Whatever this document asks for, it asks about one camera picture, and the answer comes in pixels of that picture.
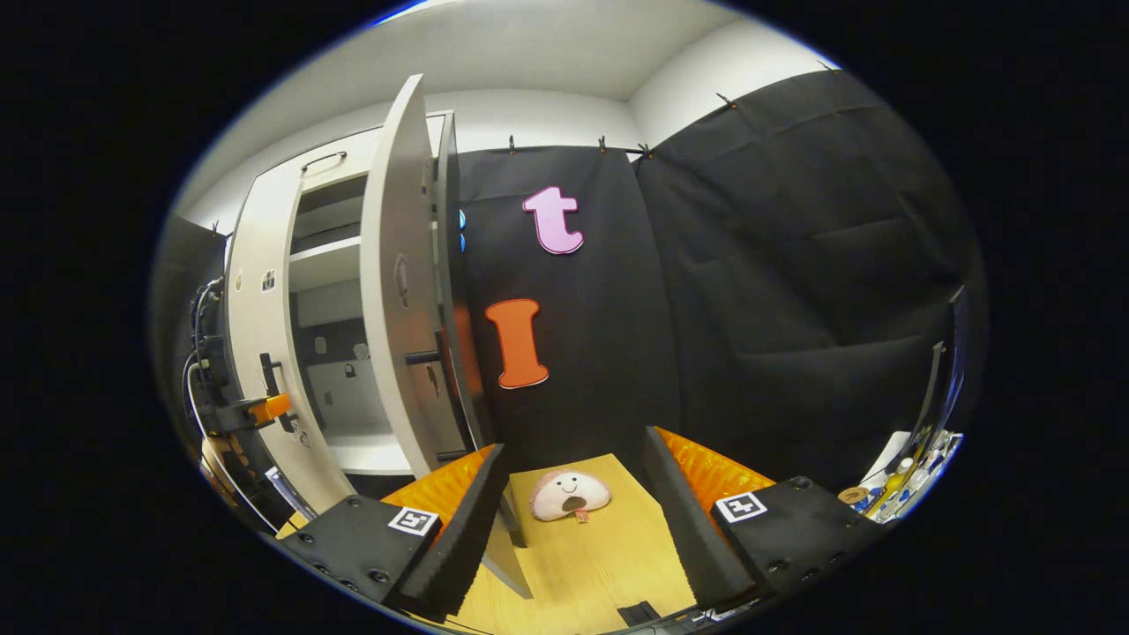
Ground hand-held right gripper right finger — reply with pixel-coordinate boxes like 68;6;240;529
644;426;887;611

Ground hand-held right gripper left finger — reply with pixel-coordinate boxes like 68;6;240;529
278;444;511;623

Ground beige cabinet door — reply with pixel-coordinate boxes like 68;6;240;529
359;73;535;601
223;163;358;517

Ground beige double-door shoe cabinet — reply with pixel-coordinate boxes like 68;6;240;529
225;112;495;482

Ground pink smiling plush toy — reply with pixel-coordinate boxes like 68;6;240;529
529;469;612;523

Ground heap of small items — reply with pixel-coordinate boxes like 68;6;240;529
860;430;964;521

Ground black backdrop cloth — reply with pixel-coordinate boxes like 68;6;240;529
150;69;987;495

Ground white cable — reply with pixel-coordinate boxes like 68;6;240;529
181;353;283;530

